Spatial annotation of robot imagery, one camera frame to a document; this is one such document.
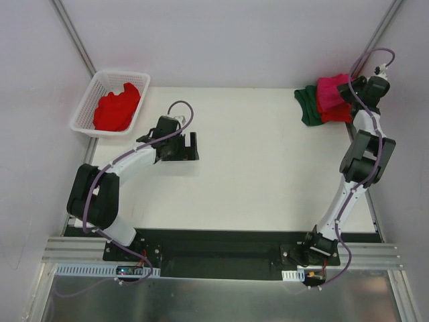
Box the pink t shirt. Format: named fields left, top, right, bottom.
left=316, top=74, right=350, bottom=113

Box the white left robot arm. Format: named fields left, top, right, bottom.
left=66, top=116, right=199, bottom=261

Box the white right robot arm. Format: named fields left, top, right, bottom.
left=301, top=72, right=396, bottom=265

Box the folded red t shirt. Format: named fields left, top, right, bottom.
left=316, top=103, right=353, bottom=123

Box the folded green t shirt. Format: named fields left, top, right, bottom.
left=294, top=85, right=323, bottom=127

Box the red t shirt in basket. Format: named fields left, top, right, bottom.
left=93, top=83, right=141, bottom=131

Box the white perforated plastic basket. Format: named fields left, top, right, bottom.
left=69, top=70, right=151, bottom=138

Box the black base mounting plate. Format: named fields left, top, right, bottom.
left=63, top=227, right=341, bottom=281

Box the left aluminium rail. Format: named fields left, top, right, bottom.
left=42, top=237, right=106, bottom=264

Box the aluminium rail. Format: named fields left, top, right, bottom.
left=338, top=243, right=403, bottom=269
left=42, top=237, right=106, bottom=264

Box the right white cable duct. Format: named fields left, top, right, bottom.
left=282, top=269, right=305, bottom=282

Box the white cable duct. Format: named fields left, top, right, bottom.
left=56, top=264, right=161, bottom=278
left=282, top=269, right=305, bottom=282

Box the left white cable duct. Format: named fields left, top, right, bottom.
left=56, top=264, right=161, bottom=278

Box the right aluminium rail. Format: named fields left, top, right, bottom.
left=338, top=243, right=403, bottom=269

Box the left aluminium frame post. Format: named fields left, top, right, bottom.
left=50, top=0, right=97, bottom=77

